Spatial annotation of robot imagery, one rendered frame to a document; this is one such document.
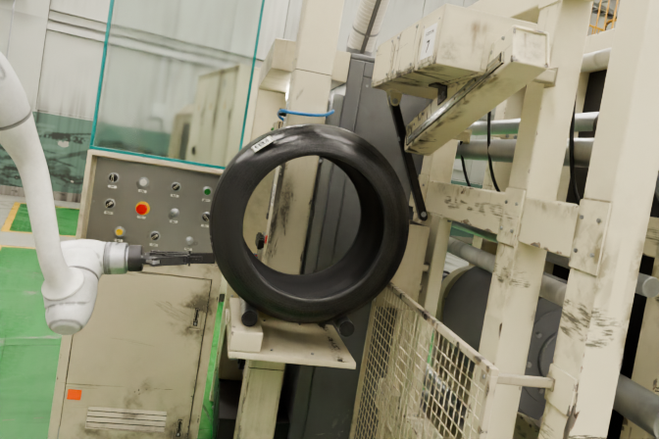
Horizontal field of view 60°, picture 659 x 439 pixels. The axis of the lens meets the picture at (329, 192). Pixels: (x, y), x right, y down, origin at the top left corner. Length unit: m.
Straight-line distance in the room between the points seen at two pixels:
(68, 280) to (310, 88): 0.97
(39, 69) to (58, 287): 9.03
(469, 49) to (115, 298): 1.56
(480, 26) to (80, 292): 1.17
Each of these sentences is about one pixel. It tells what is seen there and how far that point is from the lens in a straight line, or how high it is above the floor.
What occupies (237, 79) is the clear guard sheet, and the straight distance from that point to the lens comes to 2.26.
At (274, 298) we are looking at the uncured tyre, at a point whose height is 0.97.
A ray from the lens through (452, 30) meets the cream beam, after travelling 1.45.
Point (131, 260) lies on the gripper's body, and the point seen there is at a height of 1.01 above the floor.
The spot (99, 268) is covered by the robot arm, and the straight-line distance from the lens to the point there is 1.68.
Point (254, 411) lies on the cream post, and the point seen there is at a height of 0.47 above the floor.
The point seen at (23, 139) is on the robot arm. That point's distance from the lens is 1.45.
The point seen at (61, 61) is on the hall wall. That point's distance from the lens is 10.57.
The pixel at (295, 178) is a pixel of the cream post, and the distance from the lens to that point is 1.95.
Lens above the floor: 1.37
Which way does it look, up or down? 3 degrees down
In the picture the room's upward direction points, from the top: 9 degrees clockwise
